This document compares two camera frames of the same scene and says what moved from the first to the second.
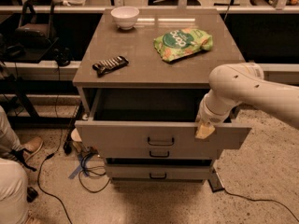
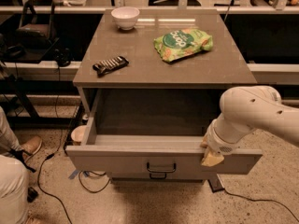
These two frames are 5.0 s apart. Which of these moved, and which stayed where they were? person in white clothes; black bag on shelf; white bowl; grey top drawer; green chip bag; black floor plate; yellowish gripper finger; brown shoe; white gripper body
Moved: yellowish gripper finger; white gripper body; grey top drawer
Stayed: brown shoe; black bag on shelf; green chip bag; person in white clothes; black floor plate; white bowl
